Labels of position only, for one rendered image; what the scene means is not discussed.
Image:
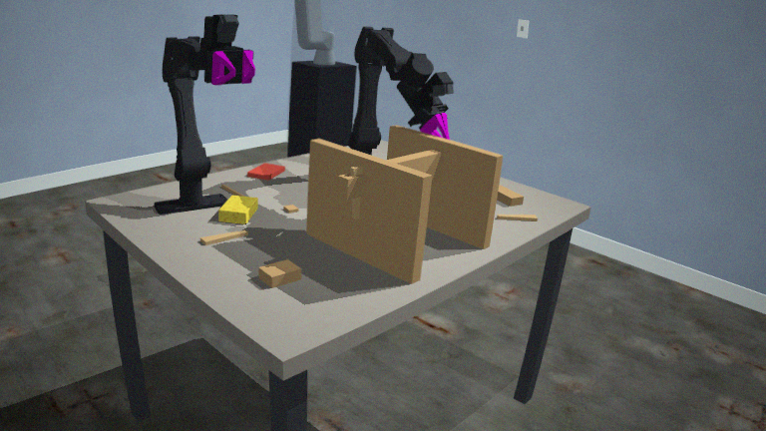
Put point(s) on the tan wooden board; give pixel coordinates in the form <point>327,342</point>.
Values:
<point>389,233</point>
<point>463,200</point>

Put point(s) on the red flat block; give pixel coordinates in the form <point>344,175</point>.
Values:
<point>266,171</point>

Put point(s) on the yellow block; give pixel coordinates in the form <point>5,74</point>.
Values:
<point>238,209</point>

